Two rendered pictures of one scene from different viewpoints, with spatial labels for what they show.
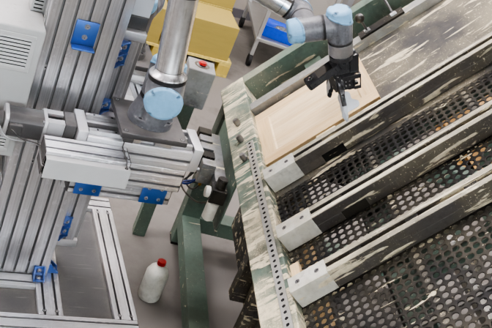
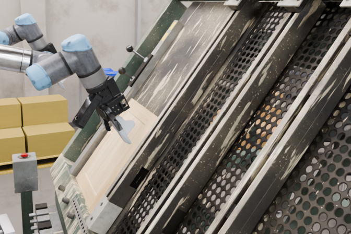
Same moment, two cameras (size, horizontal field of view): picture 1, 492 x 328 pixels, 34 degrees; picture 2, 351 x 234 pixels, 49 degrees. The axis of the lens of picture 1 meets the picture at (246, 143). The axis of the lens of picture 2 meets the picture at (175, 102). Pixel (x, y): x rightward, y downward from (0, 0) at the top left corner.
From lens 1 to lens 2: 1.29 m
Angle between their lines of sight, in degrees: 14
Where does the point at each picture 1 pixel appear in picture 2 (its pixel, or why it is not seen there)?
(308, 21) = (46, 61)
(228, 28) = (67, 132)
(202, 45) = (55, 148)
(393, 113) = (173, 123)
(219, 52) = not seen: hidden behind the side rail
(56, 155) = not seen: outside the picture
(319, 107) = (118, 147)
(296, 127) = (105, 171)
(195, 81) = (22, 171)
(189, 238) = not seen: outside the picture
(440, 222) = (262, 202)
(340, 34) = (83, 61)
